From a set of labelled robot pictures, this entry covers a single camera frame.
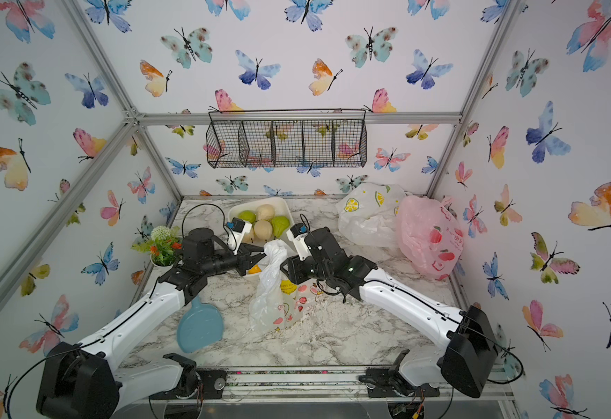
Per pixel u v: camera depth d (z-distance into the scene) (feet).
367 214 3.46
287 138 3.21
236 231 2.19
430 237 3.14
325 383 2.47
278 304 2.53
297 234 2.16
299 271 2.15
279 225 3.42
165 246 2.76
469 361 1.27
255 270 2.55
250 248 2.35
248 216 3.53
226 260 2.21
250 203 3.64
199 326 2.74
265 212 3.54
